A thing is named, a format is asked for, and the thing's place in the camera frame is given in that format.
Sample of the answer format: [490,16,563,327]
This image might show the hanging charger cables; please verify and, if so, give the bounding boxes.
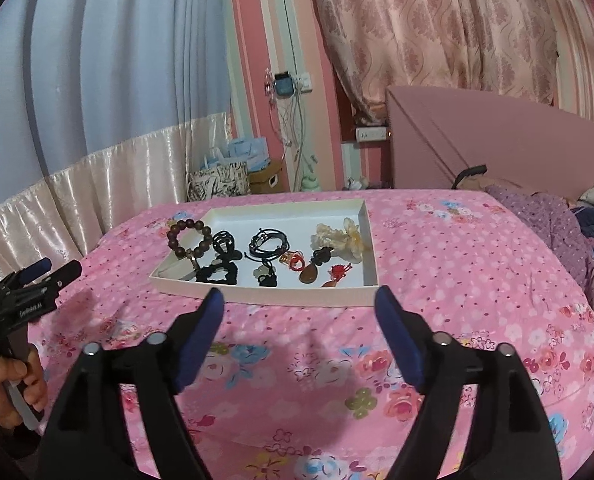
[263,66,319,191]

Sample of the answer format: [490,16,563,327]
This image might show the pink floral bedspread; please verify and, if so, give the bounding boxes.
[30,190,594,479]

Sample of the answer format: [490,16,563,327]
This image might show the cardboard box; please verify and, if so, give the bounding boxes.
[248,159,285,194]

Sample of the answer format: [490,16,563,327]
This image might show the black handle on bed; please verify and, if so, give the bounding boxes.
[451,165,488,190]

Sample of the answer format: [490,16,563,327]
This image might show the purple dotted blanket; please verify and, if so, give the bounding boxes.
[485,184,594,312]

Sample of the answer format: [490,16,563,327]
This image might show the person's left hand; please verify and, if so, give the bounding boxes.
[0,344,48,430]

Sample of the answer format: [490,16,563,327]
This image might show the white shallow tray box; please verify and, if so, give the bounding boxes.
[151,198,378,308]

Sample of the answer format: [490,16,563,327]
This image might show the cream fabric scrunchie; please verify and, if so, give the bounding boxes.
[311,218,365,263]

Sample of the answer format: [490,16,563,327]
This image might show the light blue gift bag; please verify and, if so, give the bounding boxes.
[201,136,271,172]

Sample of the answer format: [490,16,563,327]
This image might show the watch with beige strap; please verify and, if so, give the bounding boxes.
[179,256,201,281]

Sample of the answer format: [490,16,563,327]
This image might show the blue sheer curtain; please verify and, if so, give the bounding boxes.
[0,0,230,205]

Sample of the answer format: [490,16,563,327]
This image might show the cream satin curtain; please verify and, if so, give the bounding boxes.
[0,112,232,279]

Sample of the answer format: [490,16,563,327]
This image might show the red knot wooden pendant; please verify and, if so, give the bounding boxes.
[280,247,352,288]

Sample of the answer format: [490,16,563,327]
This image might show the white power strip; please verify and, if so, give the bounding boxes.
[355,126,389,143]

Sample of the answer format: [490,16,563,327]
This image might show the blue charger on socket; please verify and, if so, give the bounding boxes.
[273,72,295,99]

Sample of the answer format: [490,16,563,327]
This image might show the brown wooden bead bracelet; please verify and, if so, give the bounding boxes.
[165,218,214,262]

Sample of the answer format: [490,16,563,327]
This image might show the black cord loop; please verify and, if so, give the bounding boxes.
[194,228,244,287]

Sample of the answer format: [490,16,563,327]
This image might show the pink patterned curtain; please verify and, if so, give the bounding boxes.
[313,0,556,126]

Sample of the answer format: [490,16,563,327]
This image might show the pink bed headboard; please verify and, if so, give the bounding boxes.
[386,87,594,198]

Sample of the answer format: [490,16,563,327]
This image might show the black white patterned bag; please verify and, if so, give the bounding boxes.
[187,162,250,202]

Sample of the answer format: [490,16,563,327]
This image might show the black cord bracelet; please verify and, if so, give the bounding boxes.
[244,226,291,264]

